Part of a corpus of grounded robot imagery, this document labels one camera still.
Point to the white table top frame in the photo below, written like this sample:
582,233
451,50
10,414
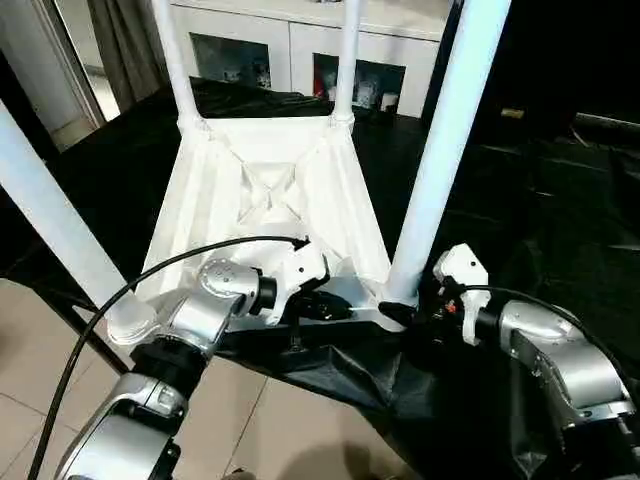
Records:
270,190

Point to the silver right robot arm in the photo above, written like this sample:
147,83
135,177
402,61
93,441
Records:
570,350

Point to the black work mat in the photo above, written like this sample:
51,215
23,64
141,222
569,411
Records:
500,200

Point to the small yellow label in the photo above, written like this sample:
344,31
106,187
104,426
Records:
513,113

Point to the white glass-door cabinet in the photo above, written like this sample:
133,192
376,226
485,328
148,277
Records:
270,30

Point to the grey curtain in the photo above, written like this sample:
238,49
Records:
130,45

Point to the black metal stand frame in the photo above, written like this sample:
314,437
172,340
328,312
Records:
90,335

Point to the black metal rail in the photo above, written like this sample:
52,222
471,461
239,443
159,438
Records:
608,122

